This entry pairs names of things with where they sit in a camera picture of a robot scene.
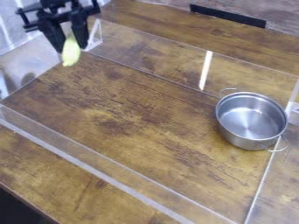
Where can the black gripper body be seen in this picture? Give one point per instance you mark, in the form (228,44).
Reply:
(58,11)

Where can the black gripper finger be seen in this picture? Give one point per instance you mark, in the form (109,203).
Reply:
(54,33)
(79,27)

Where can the clear acrylic triangle stand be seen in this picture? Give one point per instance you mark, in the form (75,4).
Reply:
(95,38)

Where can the black bar on table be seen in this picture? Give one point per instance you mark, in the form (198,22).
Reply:
(229,16)

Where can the stainless steel pot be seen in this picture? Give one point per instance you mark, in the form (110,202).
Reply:
(253,121)

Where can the clear acrylic enclosure panel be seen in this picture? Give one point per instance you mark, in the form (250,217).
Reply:
(157,195)

